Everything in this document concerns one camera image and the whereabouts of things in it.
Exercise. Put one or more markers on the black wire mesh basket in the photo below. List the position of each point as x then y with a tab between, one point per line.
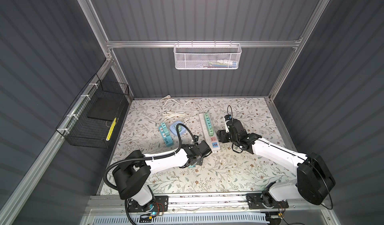
78	130

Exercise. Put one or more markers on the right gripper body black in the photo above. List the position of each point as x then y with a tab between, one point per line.
225	136

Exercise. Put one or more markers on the blue square socket cube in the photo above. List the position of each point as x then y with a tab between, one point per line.
177	127

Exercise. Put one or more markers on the black flat pad in basket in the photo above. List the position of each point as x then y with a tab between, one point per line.
104	109

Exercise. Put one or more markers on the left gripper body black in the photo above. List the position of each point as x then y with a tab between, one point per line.
200	161

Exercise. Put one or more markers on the white long power strip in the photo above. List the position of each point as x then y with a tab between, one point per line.
212	141

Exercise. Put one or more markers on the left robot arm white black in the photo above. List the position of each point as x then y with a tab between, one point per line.
129	176

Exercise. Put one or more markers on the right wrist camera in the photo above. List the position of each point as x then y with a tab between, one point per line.
228	118

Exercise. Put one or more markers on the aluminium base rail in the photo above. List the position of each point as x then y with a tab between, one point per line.
180	204

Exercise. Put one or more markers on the white ventilated cable tray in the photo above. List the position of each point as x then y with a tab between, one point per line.
206	218

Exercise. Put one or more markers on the yellow marker pen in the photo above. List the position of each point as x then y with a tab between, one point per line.
111	129

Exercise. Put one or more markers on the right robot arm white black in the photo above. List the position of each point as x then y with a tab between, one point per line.
313	180

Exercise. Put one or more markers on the white wire mesh basket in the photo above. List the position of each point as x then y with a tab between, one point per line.
189	55

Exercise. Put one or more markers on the teal power strip with USB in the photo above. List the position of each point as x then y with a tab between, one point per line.
165	134

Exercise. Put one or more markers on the floral patterned table mat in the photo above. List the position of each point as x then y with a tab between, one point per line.
224	171

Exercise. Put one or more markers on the pens in white basket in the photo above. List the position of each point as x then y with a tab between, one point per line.
219	64

